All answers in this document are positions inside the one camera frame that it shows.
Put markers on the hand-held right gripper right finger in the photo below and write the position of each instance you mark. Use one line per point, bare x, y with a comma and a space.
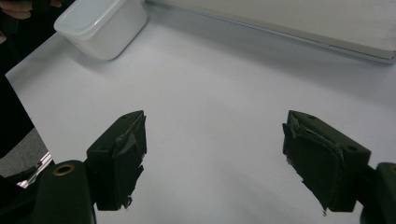
323, 165

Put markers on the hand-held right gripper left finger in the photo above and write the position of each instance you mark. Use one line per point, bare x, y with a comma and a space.
120, 161

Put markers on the white translucent lidded container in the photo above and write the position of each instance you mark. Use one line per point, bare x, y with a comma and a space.
99, 28

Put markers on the aluminium rail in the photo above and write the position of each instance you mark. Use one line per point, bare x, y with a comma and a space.
35, 172

